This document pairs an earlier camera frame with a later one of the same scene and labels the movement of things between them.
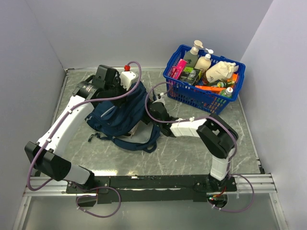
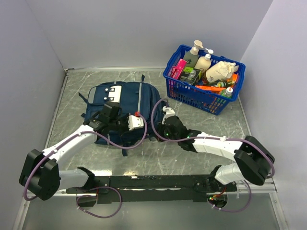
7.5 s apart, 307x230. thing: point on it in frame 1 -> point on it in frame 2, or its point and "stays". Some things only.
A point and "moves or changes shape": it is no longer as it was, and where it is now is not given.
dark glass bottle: (229, 84) stays
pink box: (176, 70) stays
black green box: (189, 74) stays
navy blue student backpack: (124, 120) moves or changes shape
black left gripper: (117, 83) -> (125, 117)
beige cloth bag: (221, 70) stays
